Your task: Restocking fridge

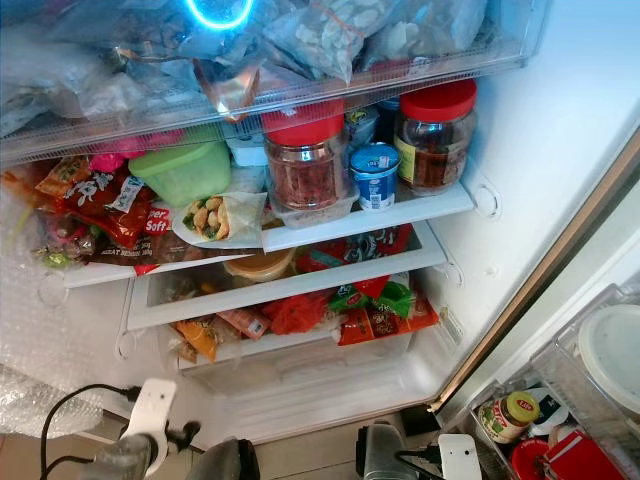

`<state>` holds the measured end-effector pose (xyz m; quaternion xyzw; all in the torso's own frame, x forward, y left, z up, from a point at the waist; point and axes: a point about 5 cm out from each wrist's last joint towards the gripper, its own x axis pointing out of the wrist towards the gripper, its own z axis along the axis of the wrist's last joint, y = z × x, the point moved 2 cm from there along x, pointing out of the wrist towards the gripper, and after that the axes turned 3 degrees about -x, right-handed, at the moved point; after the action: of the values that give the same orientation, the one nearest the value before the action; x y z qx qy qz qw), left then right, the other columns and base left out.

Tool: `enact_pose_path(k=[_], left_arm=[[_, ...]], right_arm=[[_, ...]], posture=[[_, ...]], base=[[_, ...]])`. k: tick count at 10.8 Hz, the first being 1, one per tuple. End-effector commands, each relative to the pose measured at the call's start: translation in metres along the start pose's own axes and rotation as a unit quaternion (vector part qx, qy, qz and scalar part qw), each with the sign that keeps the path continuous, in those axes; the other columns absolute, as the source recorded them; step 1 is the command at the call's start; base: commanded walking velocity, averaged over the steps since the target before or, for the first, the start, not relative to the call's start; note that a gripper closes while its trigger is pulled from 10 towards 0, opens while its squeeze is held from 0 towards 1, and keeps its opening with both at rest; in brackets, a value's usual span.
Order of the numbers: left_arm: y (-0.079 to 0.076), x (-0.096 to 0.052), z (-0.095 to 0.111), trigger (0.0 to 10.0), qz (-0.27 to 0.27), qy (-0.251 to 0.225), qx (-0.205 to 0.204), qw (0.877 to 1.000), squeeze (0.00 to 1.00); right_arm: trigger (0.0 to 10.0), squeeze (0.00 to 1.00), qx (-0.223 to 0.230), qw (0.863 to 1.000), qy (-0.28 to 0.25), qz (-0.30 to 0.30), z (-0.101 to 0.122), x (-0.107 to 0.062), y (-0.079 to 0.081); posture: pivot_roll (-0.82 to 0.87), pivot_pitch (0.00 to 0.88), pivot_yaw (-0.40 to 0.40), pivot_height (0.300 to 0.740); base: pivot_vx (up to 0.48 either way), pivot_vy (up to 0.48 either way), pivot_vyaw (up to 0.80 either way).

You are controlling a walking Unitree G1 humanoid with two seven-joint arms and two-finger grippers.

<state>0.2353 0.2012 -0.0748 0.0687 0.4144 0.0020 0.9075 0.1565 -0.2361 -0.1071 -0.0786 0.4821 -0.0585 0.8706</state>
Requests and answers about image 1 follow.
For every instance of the green plastic container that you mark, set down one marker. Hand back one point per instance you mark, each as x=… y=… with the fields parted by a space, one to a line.
x=182 y=172

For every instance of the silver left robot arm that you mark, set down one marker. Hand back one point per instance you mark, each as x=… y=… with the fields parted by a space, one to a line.
x=122 y=462

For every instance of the frosted grey freezer bag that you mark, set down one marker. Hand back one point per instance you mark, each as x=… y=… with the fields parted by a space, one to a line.
x=50 y=85

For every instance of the white open fridge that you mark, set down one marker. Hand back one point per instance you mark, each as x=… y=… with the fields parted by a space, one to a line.
x=530 y=130

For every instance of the dark brown meat packet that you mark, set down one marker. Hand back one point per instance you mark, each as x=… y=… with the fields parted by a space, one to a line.
x=150 y=255

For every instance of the pink wrapped item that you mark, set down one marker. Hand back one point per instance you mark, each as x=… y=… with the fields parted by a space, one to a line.
x=107 y=163

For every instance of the long red food packet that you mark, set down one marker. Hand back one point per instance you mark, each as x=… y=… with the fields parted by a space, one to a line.
x=355 y=250

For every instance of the orange snack packet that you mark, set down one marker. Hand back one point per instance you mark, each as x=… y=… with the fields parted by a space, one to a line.
x=196 y=338

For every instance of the red green snack packet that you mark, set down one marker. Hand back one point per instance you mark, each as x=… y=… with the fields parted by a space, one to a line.
x=390 y=318

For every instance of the clear jar with red lid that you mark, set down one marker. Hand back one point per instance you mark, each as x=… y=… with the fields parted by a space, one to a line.
x=305 y=165

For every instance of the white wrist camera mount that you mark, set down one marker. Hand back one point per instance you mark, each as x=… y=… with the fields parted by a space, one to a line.
x=460 y=458
x=152 y=412

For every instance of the yellow labelled jar red lid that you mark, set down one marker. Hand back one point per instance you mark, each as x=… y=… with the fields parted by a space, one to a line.
x=438 y=135

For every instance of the white framed glass fridge shelf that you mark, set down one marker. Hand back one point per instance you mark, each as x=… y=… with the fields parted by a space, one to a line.
x=260 y=293

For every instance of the bag of white frozen pieces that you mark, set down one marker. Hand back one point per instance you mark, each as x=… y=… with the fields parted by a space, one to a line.
x=330 y=35

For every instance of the white fridge door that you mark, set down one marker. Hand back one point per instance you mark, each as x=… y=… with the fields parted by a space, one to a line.
x=560 y=260

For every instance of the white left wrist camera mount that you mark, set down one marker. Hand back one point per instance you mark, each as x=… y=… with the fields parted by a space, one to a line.
x=152 y=412

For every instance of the red snack packet white lettering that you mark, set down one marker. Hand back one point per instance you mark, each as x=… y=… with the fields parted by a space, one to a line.
x=98 y=200

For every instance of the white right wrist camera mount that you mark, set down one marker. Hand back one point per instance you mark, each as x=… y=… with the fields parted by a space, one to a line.
x=460 y=458

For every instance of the stuffed flatbread wrap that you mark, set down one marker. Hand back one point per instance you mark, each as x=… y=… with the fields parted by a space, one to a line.
x=212 y=216

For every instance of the clear fridge crisper drawer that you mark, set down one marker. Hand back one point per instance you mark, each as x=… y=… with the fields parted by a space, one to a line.
x=310 y=350

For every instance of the red plastic bowl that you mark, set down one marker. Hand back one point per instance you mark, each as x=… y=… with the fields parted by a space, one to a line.
x=530 y=462

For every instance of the pink food packet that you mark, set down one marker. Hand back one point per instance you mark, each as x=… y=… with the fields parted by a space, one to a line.
x=245 y=323

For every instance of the red mesh bag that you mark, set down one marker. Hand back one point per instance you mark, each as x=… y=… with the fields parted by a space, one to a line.
x=295 y=314

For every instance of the red box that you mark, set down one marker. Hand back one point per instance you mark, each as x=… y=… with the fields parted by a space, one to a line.
x=585 y=458

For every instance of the blue white yogurt cup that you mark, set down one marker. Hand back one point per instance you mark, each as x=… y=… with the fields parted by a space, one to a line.
x=375 y=177

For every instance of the clear plastic freezer drawer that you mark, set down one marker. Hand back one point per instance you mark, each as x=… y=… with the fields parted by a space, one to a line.
x=140 y=100

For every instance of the round white lidded container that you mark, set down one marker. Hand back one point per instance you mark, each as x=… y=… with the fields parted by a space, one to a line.
x=612 y=355

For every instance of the bubble wrap sheet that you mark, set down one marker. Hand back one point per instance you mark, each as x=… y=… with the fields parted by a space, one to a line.
x=30 y=320

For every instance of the jar with yellow lid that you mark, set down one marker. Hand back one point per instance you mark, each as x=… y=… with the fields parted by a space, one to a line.
x=508 y=415

